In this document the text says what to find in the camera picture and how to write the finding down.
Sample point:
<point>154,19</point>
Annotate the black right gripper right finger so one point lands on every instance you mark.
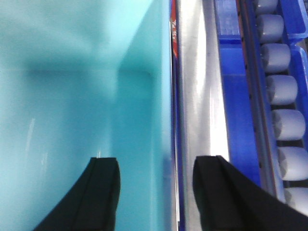
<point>229,201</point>

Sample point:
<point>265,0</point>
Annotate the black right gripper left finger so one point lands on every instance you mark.
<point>91,203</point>

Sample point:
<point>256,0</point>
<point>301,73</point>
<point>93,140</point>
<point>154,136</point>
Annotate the light blue plastic bin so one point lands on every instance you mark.
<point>82,79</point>

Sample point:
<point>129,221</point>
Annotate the grey roller conveyor track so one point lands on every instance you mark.
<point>280,124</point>

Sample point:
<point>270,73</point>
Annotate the dark blue bin lower right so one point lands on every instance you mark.
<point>241,137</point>

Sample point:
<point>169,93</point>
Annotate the red snack package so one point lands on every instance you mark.
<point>173,27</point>

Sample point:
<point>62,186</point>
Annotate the stainless steel shelf rail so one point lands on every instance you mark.
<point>202,110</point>

